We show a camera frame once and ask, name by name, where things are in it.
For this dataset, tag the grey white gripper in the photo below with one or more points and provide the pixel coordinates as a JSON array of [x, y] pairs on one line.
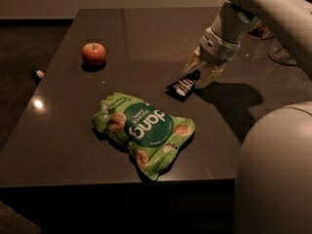
[[216, 49]]

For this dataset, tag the clear glass cup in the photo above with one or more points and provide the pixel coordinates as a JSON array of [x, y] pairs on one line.
[[279, 54]]

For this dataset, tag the red apple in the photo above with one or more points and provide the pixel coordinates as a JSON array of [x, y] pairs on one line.
[[93, 54]]

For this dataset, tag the green rice chip bag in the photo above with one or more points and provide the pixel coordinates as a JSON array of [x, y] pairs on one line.
[[152, 136]]

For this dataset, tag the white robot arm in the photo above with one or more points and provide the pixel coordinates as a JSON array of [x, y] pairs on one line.
[[273, 184]]

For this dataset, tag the small bottle on floor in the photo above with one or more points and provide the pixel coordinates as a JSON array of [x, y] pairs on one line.
[[37, 73]]

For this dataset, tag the black rxbar chocolate bar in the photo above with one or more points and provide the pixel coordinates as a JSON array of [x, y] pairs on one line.
[[183, 88]]

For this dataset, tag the glass jar with black lid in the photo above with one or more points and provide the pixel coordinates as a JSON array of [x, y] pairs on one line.
[[261, 32]]

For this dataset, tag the dark cabinet drawers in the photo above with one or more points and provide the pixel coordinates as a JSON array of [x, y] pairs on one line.
[[193, 207]]

